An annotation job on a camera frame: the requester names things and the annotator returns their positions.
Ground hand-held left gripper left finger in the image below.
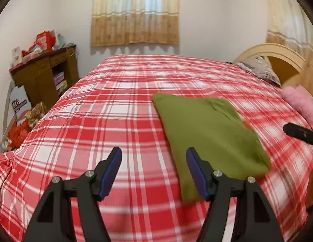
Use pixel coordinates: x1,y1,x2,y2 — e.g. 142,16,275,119
24,147,123,242

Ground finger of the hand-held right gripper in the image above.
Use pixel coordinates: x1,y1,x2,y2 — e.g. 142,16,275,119
283,122,313,147

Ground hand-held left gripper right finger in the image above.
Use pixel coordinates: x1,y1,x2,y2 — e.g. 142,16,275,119
186,147,284,242

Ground green striped knit sweater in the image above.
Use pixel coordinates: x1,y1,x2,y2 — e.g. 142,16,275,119
152,92,272,203

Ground pink folded blanket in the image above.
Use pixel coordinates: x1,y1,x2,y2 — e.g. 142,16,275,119
281,85,313,131

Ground red plaid bed cover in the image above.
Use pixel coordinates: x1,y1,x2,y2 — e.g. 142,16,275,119
0,54,313,242

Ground patterned grey pillow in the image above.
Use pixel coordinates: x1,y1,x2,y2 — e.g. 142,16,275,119
236,55,282,86

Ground cream wooden headboard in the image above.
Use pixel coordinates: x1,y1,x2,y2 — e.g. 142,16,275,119
233,43,308,91

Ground floral gift bag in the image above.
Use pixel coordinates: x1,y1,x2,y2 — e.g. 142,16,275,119
25,102,47,127

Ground red plastic bags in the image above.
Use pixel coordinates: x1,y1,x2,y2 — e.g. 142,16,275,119
6,118,31,150

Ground stack of boxes in desk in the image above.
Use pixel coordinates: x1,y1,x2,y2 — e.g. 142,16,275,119
53,72,68,93

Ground white printed carton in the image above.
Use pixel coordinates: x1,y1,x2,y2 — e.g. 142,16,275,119
9,86,32,118

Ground beige floral curtain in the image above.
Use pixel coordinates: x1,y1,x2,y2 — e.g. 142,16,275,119
264,0,313,56

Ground brown wooden desk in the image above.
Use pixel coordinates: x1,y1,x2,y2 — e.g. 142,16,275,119
9,45,80,109

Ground red gift box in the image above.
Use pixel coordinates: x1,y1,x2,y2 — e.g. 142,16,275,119
35,31,58,51

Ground small white box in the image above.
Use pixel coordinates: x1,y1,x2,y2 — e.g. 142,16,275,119
11,46,23,65

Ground beige window curtain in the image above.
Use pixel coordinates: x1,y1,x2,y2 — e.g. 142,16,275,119
91,0,180,47

